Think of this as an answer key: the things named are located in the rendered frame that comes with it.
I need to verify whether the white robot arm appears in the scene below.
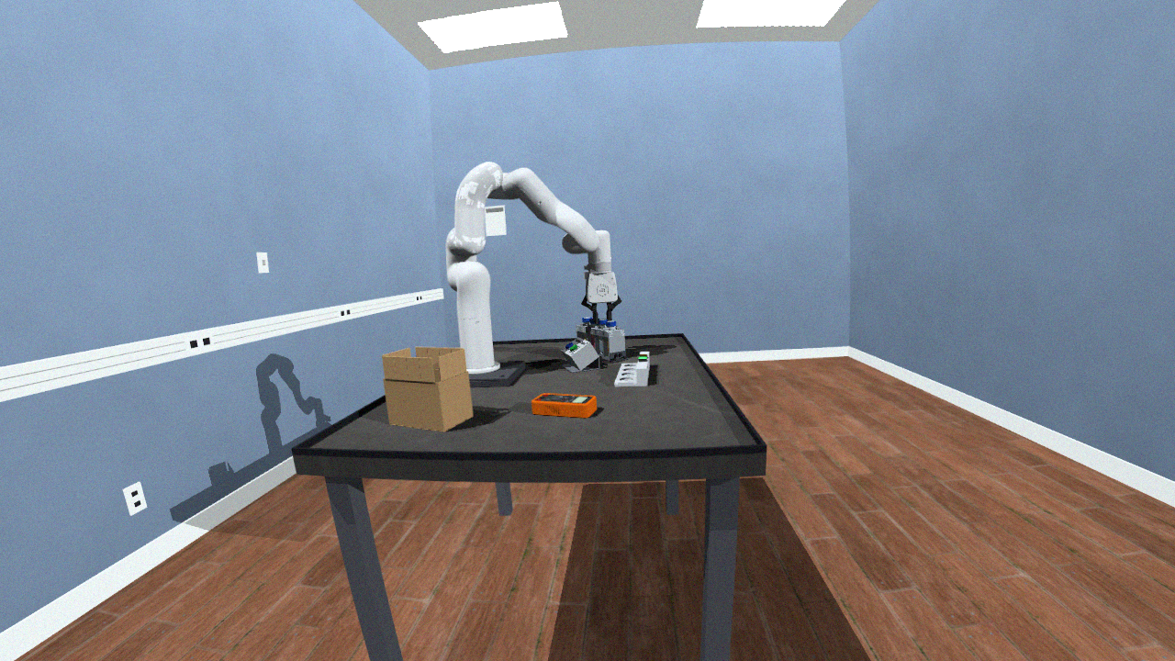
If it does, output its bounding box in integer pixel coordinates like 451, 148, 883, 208
447, 162, 611, 375

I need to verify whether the orange digital multimeter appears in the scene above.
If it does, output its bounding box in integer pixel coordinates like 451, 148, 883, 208
532, 394, 597, 419

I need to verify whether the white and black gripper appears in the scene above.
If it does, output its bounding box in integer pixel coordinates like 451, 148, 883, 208
580, 271, 622, 325

